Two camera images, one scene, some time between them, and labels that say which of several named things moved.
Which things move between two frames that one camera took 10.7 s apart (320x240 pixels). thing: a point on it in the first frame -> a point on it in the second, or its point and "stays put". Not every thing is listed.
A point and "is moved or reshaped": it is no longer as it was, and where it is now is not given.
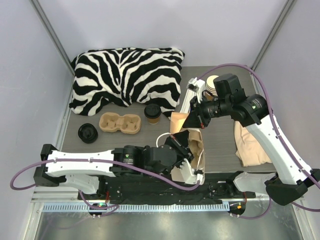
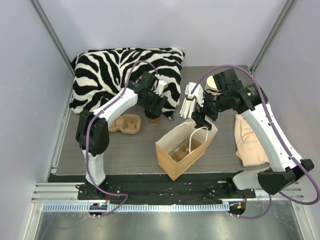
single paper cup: (153, 121) stays put
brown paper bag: (196, 146) is moved or reshaped
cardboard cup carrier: (129, 123) stays put
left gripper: (181, 147) -> (155, 107)
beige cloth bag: (248, 149) stays put
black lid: (152, 111) stays put
